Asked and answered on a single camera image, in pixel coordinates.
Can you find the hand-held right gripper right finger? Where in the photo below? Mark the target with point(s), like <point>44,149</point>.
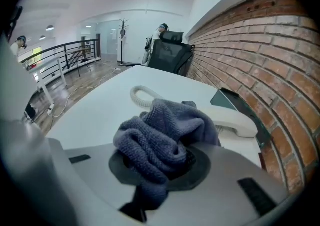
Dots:
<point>220,195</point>

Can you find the black mesh office chair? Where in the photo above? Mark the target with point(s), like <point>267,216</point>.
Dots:
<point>167,53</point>

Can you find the black coat stand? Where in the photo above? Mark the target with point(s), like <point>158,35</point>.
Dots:
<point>122,32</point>

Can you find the wooden folding table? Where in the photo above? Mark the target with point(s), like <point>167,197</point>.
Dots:
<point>82,56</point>

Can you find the grey-blue knitted cloth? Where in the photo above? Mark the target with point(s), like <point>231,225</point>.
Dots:
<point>155,142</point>

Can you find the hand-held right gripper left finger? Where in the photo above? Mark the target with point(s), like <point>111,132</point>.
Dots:
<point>90,177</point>

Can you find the white power strip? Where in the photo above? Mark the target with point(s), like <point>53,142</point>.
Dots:
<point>51,109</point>

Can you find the white side table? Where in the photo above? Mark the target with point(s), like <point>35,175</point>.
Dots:
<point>42,66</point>

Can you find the dome pendant lamp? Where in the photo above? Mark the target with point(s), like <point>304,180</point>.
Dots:
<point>50,28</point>
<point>42,37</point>

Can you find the black metal railing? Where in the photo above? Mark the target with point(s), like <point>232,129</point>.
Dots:
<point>66,56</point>

